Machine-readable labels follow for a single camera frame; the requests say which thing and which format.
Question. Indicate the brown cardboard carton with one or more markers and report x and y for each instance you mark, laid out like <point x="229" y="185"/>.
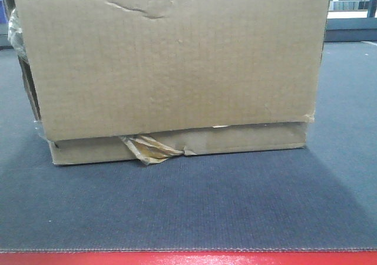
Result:
<point x="112" y="80"/>

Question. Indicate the grey conveyor belt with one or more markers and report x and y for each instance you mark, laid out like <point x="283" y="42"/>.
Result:
<point x="322" y="197"/>

